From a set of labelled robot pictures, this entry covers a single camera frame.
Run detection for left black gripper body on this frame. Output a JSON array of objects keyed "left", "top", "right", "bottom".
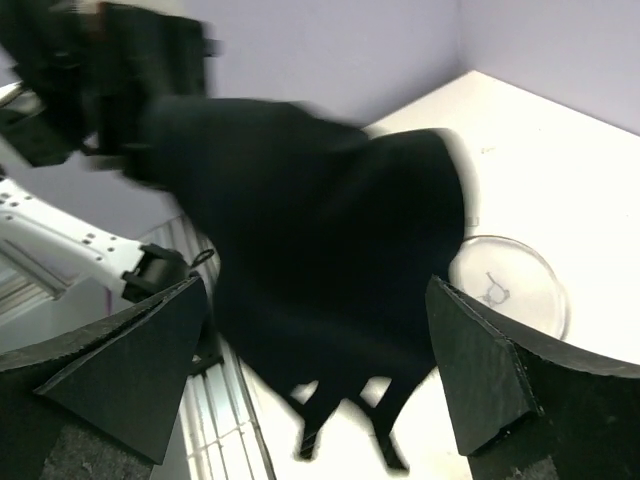
[{"left": 1, "top": 1, "right": 217, "bottom": 167}]

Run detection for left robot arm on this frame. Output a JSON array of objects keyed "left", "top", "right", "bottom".
[{"left": 1, "top": 1, "right": 215, "bottom": 302}]

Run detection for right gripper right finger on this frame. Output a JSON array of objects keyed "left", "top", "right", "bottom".
[{"left": 426, "top": 278, "right": 639, "bottom": 479}]

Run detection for black garment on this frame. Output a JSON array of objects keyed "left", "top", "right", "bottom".
[{"left": 123, "top": 96, "right": 466, "bottom": 470}]

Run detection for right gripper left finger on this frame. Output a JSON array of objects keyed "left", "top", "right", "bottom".
[{"left": 1, "top": 276, "right": 208, "bottom": 479}]

